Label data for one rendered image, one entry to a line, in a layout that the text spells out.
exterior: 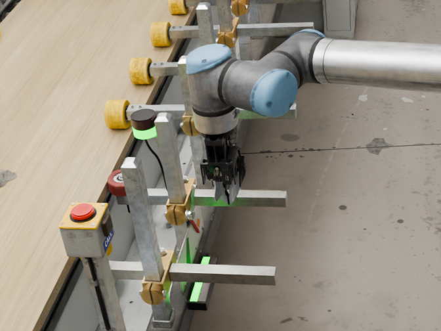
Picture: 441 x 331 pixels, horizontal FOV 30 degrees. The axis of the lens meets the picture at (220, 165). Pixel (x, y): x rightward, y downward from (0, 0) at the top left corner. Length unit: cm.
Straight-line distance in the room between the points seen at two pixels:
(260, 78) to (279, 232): 181
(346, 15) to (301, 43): 291
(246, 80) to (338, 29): 304
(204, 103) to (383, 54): 36
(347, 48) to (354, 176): 202
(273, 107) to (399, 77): 23
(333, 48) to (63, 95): 117
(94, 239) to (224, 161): 39
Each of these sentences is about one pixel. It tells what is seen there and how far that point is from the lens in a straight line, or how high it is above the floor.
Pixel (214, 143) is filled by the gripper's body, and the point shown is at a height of 118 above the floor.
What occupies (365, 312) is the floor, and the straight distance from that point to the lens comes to 293.
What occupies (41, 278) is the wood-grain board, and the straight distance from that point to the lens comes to 186.
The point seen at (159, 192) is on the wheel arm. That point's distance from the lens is 209.
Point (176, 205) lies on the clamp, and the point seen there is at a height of 87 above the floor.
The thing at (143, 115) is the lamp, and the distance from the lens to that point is 191.
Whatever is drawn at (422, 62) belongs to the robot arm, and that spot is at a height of 137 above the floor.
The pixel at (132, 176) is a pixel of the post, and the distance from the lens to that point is 168.
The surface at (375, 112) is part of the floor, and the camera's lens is 399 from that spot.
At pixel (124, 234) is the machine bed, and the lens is 227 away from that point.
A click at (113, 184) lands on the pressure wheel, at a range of 207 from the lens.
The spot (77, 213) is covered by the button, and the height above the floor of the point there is 123.
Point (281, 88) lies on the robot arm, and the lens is 152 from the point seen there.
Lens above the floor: 206
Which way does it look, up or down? 34 degrees down
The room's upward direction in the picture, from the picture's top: 8 degrees counter-clockwise
